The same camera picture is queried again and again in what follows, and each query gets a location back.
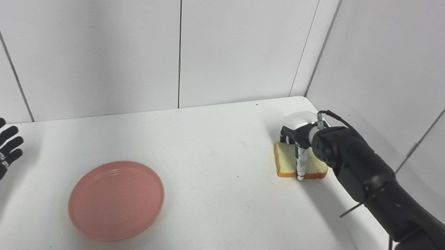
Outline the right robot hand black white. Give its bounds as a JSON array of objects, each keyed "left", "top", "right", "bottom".
[{"left": 276, "top": 108, "right": 329, "bottom": 183}]

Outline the slice of white bread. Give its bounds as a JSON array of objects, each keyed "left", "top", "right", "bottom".
[{"left": 271, "top": 141, "right": 331, "bottom": 182}]

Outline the pink round plate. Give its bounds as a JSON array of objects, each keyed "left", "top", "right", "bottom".
[{"left": 65, "top": 156, "right": 168, "bottom": 247}]

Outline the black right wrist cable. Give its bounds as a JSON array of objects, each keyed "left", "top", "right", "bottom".
[{"left": 305, "top": 109, "right": 423, "bottom": 250}]

